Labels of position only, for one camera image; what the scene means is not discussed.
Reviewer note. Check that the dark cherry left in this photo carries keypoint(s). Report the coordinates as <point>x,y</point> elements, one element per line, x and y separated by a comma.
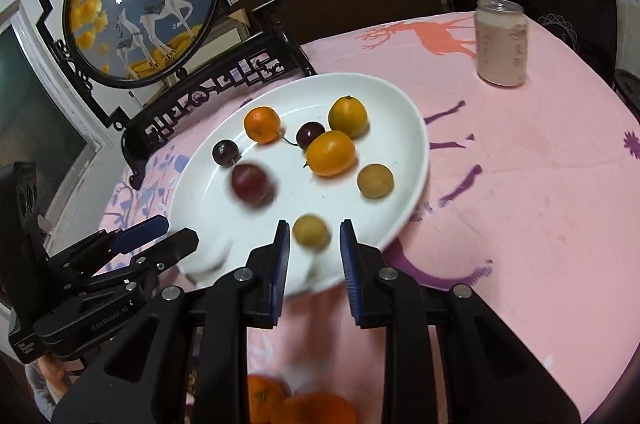
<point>226,153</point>

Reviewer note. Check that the grey knit sleeve forearm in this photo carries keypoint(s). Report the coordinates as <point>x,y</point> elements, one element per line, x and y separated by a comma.
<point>44,401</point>

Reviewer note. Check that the person's left hand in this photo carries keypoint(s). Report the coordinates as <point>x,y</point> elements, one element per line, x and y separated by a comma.
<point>54,373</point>

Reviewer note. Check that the white oval plate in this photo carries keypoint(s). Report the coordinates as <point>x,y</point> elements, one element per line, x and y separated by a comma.
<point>228,229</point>

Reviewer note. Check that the green-yellow grape right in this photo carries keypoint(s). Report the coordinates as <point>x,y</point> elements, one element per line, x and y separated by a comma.
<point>375,181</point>

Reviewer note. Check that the round deer art screen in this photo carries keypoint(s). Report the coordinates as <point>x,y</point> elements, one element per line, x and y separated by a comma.
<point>132,64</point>

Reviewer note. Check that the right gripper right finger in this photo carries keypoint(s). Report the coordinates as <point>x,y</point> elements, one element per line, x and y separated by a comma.
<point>382,296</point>

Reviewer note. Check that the dark cherry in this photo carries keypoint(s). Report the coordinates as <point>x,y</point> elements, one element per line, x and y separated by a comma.
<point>226,153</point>
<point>308,132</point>

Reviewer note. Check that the red-purple plum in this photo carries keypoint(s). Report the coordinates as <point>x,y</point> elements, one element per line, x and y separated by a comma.
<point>251,184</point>

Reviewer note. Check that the orange kumquat centre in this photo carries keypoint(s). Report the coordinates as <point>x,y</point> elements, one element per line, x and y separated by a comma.
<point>330,154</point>

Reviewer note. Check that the green-yellow grape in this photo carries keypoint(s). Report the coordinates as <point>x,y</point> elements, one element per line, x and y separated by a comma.
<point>375,181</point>
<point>311,232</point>

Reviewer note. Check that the large orange tangerine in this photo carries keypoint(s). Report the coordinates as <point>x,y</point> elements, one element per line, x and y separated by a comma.
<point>317,408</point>

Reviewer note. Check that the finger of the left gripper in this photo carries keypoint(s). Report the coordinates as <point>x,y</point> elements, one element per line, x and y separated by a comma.
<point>90,254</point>
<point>95,308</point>

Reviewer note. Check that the green-yellow grape front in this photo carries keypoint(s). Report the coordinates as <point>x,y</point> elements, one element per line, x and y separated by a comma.
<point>311,232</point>

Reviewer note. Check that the white framed window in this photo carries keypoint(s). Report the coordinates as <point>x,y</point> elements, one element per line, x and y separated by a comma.
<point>77,168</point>

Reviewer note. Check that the pink beverage can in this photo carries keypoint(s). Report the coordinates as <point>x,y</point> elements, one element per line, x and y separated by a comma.
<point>501,30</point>

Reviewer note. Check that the small orange mandarin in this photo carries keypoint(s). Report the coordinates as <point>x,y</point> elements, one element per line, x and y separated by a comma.
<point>263,125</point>

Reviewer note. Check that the yellow-orange kumquat back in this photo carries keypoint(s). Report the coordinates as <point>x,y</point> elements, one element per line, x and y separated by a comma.
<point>348,115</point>

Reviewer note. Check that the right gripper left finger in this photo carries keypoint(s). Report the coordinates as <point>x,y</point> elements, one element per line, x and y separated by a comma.
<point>250,296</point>

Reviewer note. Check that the dark cherry centre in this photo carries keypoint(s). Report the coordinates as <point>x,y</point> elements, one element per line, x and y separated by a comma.
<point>308,132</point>

